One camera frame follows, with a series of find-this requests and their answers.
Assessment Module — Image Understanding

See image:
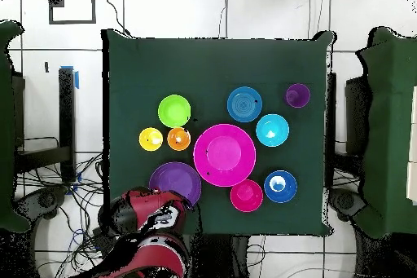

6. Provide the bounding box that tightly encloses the purple bowl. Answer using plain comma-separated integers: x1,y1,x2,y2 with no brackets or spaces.
148,161,203,207

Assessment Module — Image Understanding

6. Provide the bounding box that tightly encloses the large pink bowl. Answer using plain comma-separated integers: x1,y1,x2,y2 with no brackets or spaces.
193,123,257,188

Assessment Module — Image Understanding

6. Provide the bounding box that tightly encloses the orange cup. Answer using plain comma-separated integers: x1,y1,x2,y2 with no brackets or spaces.
166,126,192,152

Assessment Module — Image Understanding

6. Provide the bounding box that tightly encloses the green bowl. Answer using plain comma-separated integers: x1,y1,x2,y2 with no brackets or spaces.
157,94,192,129

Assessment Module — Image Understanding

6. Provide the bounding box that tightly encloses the blue ringed flat-bottom bowl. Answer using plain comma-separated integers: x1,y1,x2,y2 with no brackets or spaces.
226,86,264,124

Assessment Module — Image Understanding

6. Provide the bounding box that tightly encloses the yellow cup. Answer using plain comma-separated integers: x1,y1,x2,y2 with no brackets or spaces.
138,126,165,152

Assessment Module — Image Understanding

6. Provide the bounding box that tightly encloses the cyan bowl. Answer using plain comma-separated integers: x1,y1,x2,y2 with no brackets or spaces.
255,113,290,148

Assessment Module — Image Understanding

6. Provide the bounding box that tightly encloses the small red-pink bowl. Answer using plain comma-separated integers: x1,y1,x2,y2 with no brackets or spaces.
230,179,264,213

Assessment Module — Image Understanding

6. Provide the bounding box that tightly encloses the dark blue bowl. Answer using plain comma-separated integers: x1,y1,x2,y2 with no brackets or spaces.
263,170,298,204

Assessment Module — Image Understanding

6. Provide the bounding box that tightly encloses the purple cup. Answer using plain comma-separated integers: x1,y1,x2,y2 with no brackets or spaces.
283,82,311,109

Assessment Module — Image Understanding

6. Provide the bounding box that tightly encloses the black stand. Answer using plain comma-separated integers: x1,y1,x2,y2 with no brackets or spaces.
325,72,338,188
12,67,77,184

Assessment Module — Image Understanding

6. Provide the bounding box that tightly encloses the blue tape piece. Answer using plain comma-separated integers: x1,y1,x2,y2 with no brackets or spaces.
60,65,80,90

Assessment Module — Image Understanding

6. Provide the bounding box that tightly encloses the grey chair base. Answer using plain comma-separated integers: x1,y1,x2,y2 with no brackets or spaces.
12,186,69,221
328,188,369,223

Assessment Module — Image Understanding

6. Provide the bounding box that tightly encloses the dark green side tablecloth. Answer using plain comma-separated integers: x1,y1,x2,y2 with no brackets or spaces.
353,26,417,240
0,20,32,234

